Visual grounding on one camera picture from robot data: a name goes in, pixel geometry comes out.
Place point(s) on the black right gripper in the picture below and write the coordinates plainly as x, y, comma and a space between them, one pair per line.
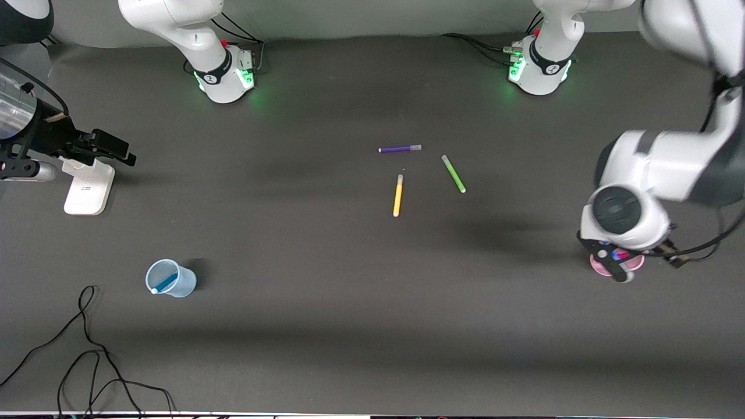
48, 134

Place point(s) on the blue marker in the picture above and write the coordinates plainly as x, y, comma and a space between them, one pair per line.
166, 282

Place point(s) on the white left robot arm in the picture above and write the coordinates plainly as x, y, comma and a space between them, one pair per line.
657, 169

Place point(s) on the green marker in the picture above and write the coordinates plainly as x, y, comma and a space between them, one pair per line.
453, 173

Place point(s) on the white camera stand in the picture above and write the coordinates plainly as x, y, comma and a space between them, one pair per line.
87, 189

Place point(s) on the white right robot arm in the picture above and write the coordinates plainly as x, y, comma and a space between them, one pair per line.
174, 23

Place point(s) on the yellow marker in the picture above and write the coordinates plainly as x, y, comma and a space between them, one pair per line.
398, 198

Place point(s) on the translucent blue cup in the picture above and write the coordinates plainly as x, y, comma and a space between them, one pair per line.
185, 285

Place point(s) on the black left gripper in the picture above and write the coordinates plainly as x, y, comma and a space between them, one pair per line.
677, 263

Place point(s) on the pink plastic cup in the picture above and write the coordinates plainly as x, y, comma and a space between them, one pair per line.
638, 263

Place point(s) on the purple marker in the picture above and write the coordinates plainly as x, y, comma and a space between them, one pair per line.
398, 149

